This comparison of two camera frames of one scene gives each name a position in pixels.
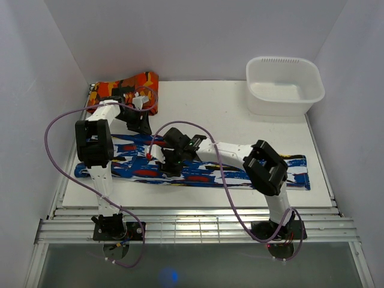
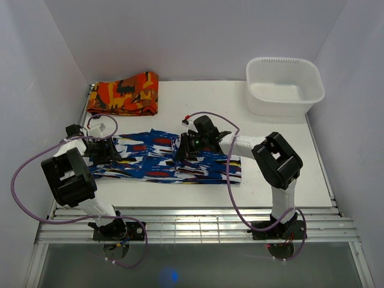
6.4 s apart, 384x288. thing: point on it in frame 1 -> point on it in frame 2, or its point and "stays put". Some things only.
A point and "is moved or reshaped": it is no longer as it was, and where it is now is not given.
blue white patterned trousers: (130, 161) is moved or reshaped
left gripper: (140, 125) -> (110, 153)
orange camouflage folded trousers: (145, 84) stays put
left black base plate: (134, 232) stays put
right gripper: (167, 168) -> (185, 152)
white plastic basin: (287, 86) stays put
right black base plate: (264, 229) stays put
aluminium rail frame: (194, 225) stays put
